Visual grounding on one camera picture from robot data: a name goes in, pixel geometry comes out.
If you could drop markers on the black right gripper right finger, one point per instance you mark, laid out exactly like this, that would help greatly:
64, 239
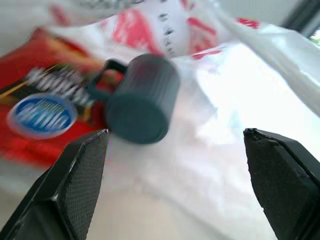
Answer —
282, 185

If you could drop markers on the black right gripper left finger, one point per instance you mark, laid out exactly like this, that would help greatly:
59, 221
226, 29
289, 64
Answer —
75, 185

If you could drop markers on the white red-printed plastic bag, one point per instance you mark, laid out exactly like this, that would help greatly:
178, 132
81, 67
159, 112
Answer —
205, 105

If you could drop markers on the red snack packet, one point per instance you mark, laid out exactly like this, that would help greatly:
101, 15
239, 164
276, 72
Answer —
42, 100

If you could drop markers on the dark green ribbed mug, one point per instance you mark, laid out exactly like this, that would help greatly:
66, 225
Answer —
142, 102

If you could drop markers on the dark window frame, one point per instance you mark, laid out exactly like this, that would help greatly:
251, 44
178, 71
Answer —
303, 16

